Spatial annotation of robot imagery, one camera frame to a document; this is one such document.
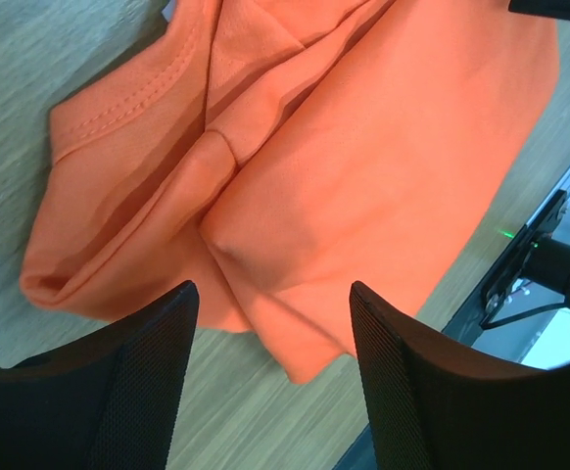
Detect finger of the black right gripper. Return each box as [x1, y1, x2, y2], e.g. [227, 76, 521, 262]
[508, 0, 570, 22]

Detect orange t shirt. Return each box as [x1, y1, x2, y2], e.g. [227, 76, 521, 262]
[20, 1, 559, 384]

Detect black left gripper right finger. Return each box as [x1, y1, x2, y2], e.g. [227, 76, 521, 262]
[350, 282, 570, 469]

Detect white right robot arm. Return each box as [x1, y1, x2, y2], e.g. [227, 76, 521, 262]
[509, 0, 570, 309]

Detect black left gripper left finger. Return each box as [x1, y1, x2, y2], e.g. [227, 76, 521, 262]
[0, 281, 199, 469]

